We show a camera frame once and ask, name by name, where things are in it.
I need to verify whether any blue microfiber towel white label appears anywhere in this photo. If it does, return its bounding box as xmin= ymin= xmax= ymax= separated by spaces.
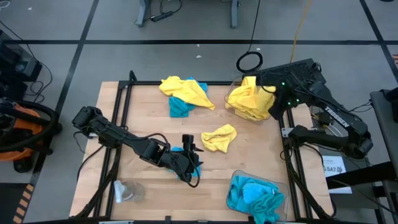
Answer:
xmin=170 ymin=145 xmax=203 ymax=181

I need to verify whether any black power strip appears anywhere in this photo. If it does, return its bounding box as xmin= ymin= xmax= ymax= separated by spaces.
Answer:
xmin=150 ymin=11 xmax=174 ymax=23

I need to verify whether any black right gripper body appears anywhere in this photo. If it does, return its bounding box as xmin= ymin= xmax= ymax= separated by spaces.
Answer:
xmin=269 ymin=96 xmax=290 ymax=121

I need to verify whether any black hanging cable coil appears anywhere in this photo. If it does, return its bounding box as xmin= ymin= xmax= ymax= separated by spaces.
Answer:
xmin=235 ymin=0 xmax=264 ymax=73

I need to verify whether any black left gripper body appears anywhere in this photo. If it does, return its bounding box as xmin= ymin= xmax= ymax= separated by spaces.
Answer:
xmin=161 ymin=134 xmax=203 ymax=187

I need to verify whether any black aluminium table frame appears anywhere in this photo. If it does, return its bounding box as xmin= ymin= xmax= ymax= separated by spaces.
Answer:
xmin=70 ymin=70 xmax=336 ymax=224

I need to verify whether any white paper sheet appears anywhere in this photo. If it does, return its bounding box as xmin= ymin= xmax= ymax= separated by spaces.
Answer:
xmin=321 ymin=154 xmax=353 ymax=194

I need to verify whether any black vacuum hose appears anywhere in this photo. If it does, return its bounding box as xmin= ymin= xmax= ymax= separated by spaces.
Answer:
xmin=0 ymin=99 xmax=60 ymax=153

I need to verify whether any black equipment stack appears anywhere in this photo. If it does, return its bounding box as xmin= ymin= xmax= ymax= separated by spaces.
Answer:
xmin=0 ymin=29 xmax=44 ymax=102

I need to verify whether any yellow hanging cable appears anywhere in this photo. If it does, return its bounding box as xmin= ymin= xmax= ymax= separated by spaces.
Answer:
xmin=289 ymin=0 xmax=312 ymax=63

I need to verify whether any clear plastic basket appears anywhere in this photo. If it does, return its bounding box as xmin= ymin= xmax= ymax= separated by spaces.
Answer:
xmin=223 ymin=76 xmax=279 ymax=122
xmin=226 ymin=169 xmax=290 ymax=224

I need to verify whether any orange vacuum cleaner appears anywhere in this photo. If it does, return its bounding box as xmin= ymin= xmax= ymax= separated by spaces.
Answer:
xmin=0 ymin=98 xmax=63 ymax=174

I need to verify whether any yellow microfiber towel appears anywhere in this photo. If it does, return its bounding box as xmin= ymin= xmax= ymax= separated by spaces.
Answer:
xmin=200 ymin=123 xmax=238 ymax=154
xmin=241 ymin=76 xmax=277 ymax=97
xmin=158 ymin=75 xmax=216 ymax=111
xmin=236 ymin=105 xmax=271 ymax=122
xmin=225 ymin=90 xmax=274 ymax=118

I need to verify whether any clear plastic wrapper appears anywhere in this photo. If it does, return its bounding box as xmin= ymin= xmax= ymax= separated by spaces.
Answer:
xmin=113 ymin=179 xmax=146 ymax=203

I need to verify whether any grey desk leg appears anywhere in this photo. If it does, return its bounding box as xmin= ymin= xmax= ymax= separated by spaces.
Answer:
xmin=229 ymin=0 xmax=242 ymax=29
xmin=134 ymin=0 xmax=150 ymax=28

